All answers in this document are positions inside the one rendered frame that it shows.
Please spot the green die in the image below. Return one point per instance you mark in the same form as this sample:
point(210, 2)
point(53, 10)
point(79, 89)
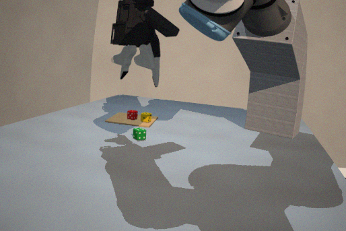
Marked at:
point(139, 133)

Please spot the tan mat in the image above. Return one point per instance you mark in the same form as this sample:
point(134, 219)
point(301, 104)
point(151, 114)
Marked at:
point(121, 118)

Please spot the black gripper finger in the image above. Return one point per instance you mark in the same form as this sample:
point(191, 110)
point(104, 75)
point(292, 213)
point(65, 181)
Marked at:
point(124, 58)
point(149, 56)

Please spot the yellow die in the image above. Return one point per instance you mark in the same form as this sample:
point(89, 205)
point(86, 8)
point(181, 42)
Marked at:
point(146, 117)

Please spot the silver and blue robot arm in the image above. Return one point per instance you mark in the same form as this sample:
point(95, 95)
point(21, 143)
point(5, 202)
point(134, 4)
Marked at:
point(217, 18)

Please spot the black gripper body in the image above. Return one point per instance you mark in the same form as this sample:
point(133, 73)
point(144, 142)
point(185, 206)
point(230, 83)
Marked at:
point(136, 30)

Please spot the red die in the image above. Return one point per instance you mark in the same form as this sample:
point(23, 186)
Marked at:
point(132, 114)

